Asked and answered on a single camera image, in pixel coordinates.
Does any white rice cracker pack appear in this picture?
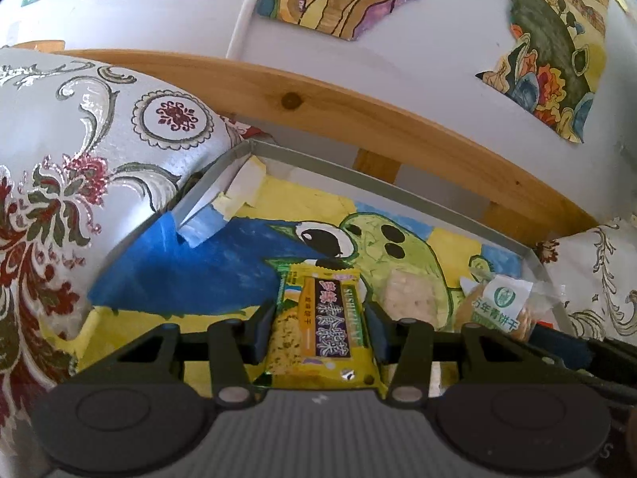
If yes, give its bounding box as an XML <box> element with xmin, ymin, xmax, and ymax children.
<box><xmin>381</xmin><ymin>269</ymin><xmax>438</xmax><ymax>327</ymax></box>

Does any yellow snack packet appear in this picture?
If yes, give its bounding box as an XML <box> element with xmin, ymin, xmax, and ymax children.
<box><xmin>264</xmin><ymin>263</ymin><xmax>387</xmax><ymax>394</ymax></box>

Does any clear biscuit pack green label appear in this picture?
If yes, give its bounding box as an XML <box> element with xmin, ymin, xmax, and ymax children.
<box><xmin>452</xmin><ymin>274</ymin><xmax>561</xmax><ymax>342</ymax></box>

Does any colourful drawing tray liner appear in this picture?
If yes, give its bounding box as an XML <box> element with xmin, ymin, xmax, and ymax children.
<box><xmin>53</xmin><ymin>176</ymin><xmax>523</xmax><ymax>372</ymax></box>

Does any grey shallow tray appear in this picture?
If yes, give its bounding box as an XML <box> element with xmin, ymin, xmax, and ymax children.
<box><xmin>173</xmin><ymin>141</ymin><xmax>567</xmax><ymax>328</ymax></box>

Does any wooden bed headboard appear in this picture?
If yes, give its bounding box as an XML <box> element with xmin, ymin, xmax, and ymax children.
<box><xmin>12</xmin><ymin>39</ymin><xmax>604</xmax><ymax>247</ymax></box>

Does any landscape fields painting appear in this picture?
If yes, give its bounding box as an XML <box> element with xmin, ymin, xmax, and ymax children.
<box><xmin>476</xmin><ymin>0</ymin><xmax>611</xmax><ymax>145</ymax></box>

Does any white wall pipe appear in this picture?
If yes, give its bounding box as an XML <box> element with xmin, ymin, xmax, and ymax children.
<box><xmin>225</xmin><ymin>0</ymin><xmax>258</xmax><ymax>61</ymax></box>

